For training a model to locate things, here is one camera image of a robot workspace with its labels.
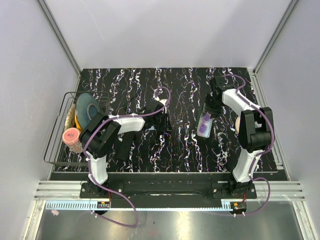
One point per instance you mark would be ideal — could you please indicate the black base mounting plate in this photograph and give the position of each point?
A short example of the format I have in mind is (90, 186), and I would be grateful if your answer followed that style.
(207, 185)

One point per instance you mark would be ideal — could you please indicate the dark green glasses case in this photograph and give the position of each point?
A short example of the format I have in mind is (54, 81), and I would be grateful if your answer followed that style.
(202, 111)

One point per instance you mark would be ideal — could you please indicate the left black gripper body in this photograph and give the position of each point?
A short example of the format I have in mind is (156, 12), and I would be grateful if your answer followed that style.
(160, 122)

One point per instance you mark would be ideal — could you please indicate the pink patterned cup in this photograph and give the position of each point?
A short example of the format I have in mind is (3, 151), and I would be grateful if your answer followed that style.
(71, 139)

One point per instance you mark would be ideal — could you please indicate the black wire dish rack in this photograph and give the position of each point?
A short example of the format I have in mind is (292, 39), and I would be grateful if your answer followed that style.
(64, 148)

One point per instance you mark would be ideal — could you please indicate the red thin sunglasses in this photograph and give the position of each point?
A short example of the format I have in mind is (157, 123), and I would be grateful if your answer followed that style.
(204, 125)

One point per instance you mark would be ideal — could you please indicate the light blue cloth upper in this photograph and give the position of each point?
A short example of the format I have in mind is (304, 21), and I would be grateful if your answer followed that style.
(152, 128)

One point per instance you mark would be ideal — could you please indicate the blue ceramic plate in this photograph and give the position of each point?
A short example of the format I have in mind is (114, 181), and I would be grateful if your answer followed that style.
(86, 107)

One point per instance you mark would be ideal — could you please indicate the yellow plate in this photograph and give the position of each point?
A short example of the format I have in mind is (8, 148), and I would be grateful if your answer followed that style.
(77, 123)

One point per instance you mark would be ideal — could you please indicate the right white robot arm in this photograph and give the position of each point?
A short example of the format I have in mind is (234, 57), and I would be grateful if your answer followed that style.
(255, 132)

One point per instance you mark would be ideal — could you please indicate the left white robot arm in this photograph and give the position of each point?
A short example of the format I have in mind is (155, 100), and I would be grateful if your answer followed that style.
(101, 132)

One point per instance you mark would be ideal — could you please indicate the woven beige plate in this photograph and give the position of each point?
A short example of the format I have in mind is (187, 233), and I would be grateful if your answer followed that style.
(70, 118)

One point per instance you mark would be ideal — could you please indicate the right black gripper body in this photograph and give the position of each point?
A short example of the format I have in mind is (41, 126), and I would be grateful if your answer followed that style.
(213, 107)

